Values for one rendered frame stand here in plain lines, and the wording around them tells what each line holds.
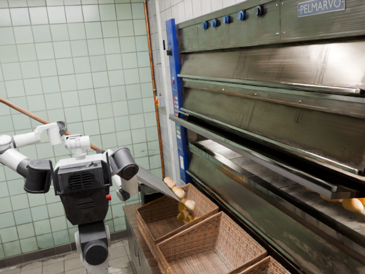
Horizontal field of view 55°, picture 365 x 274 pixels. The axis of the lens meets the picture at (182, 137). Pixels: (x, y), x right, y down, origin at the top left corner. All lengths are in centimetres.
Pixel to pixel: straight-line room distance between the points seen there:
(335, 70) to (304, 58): 19
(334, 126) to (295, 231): 58
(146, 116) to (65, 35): 108
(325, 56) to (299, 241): 83
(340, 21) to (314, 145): 46
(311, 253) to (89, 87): 258
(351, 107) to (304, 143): 28
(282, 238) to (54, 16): 272
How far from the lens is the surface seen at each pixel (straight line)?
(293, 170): 137
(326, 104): 140
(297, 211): 168
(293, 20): 155
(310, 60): 146
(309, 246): 170
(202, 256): 244
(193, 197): 283
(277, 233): 187
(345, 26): 133
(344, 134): 136
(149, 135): 372
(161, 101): 333
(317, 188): 127
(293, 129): 157
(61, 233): 392
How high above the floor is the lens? 189
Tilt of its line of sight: 13 degrees down
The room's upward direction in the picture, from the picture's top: 5 degrees counter-clockwise
